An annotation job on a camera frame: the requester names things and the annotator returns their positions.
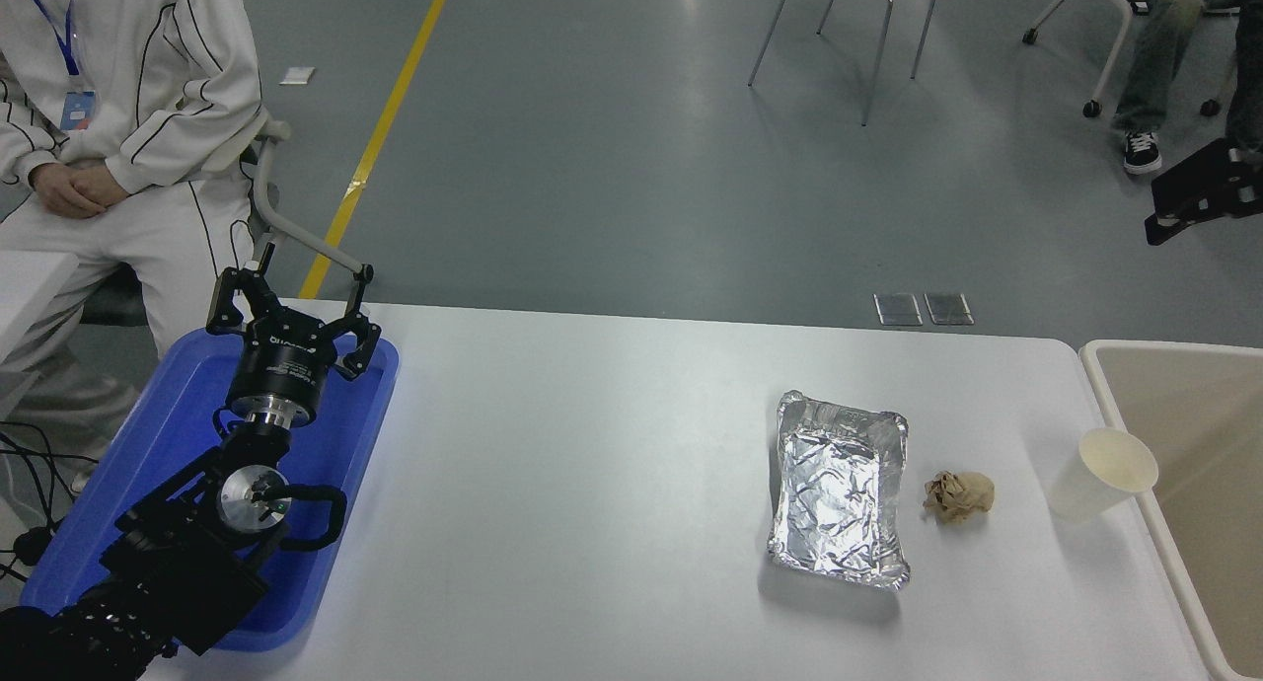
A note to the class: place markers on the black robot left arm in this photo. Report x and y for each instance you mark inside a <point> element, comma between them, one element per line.
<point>178,563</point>

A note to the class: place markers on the grey office chair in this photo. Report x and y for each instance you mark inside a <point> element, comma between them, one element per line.
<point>296,232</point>

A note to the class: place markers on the white wheeled chair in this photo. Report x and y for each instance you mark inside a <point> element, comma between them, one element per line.
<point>1110,30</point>

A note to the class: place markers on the silver foil tray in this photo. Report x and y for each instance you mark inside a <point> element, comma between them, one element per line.
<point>839,484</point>

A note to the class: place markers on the white paper cup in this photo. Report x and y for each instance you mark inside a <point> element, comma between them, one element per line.
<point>1095,479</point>

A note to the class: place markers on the large pale bin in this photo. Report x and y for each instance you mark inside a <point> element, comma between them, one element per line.
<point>1184,415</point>

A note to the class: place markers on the metal floor socket plate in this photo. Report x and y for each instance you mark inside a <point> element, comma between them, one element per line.
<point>898,309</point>
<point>949,308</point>

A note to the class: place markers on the blue plastic tray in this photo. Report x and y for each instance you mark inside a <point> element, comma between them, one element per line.
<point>178,415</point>

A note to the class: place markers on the person's left hand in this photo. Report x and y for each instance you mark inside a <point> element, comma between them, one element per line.
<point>104,183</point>

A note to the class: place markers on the seated person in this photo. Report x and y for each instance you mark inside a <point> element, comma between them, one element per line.
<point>1164,39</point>

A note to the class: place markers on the crumpled tan paper ball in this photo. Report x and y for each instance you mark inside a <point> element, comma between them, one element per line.
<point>959,495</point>

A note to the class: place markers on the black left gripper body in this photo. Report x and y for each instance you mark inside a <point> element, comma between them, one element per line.
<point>278,370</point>

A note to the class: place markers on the person's right hand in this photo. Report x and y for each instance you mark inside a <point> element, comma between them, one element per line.
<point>59,199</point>

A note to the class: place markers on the white side table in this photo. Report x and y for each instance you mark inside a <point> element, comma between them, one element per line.
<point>30,286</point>

